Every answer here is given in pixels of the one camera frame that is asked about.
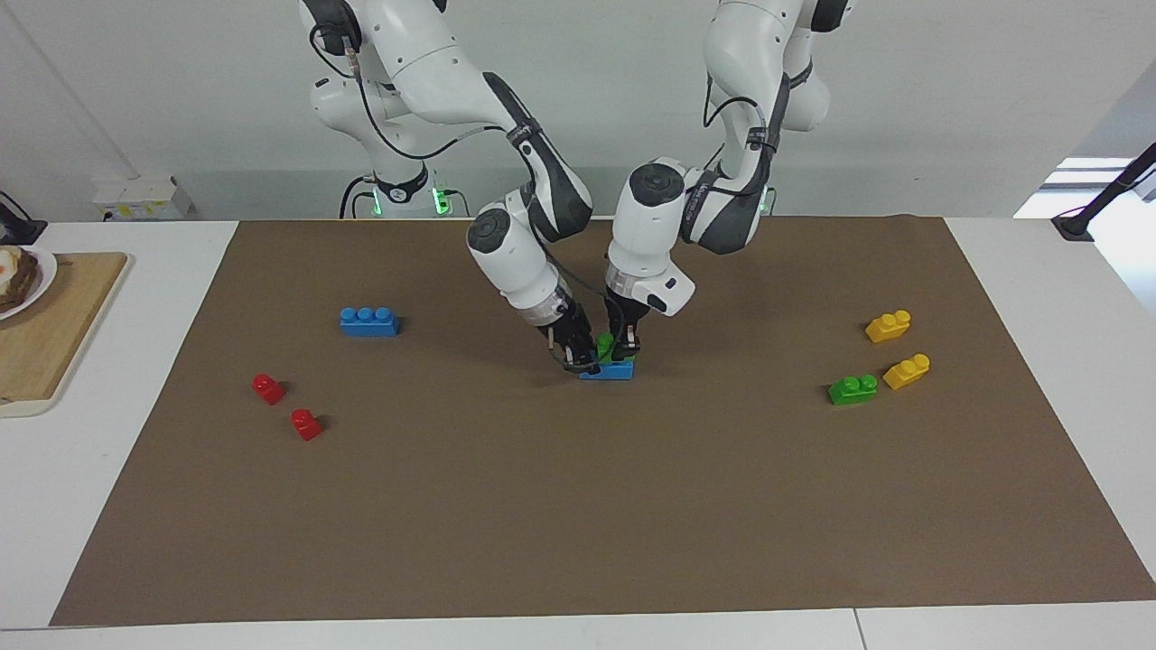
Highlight blue three-stud toy brick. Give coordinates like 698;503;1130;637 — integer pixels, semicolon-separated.
340;307;400;339
578;357;636;383

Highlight brown table mat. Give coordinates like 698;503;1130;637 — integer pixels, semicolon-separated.
50;215;1156;627

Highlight yellow two-stud toy brick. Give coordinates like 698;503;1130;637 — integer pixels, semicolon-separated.
865;310;912;344
883;353;931;391

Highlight wooden cutting board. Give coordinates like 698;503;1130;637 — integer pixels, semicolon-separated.
0;253;132;418

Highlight white plate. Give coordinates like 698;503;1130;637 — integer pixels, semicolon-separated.
0;246;58;320

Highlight brown toast with egg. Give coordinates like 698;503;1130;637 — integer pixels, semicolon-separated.
0;249;39;313

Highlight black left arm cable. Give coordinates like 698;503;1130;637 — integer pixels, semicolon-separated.
703;72;778;195

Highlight black right base cable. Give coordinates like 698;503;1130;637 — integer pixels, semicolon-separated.
340;174;376;219

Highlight black camera stand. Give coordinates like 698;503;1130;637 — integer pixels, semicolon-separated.
1052;143;1156;243

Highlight black clamp mount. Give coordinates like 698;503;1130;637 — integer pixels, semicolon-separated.
0;191;48;246

